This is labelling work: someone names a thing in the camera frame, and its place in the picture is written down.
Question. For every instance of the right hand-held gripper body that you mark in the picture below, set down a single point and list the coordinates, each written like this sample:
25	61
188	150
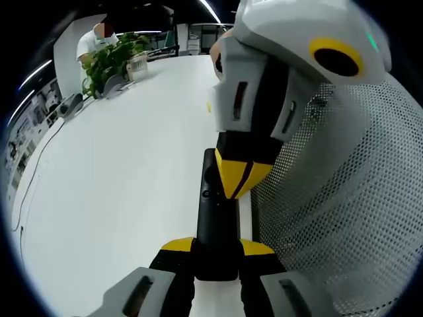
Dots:
281	26

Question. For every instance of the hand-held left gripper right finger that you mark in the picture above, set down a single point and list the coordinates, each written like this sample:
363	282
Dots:
267	267

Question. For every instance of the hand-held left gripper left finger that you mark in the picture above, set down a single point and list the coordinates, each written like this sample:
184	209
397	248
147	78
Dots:
162	280

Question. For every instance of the black remote control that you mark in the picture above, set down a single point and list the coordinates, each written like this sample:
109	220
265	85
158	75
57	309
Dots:
215	231

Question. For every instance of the person's right hand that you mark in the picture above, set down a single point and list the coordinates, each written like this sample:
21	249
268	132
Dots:
215	53

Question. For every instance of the ceiling light strip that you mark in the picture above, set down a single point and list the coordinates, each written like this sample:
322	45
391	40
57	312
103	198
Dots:
209	10
36	73
20	106

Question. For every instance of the white perforated mesh basket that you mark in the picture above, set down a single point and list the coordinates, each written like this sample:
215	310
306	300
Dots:
347	198

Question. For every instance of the white plant pot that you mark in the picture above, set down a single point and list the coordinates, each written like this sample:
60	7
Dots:
137	67

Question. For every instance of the green potted plant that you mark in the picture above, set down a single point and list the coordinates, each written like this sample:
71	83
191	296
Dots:
109	59

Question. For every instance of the dark grey round object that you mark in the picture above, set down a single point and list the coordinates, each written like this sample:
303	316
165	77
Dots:
71	106

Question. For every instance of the white shelving with equipment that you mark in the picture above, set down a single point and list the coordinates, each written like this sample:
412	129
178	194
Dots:
29	132

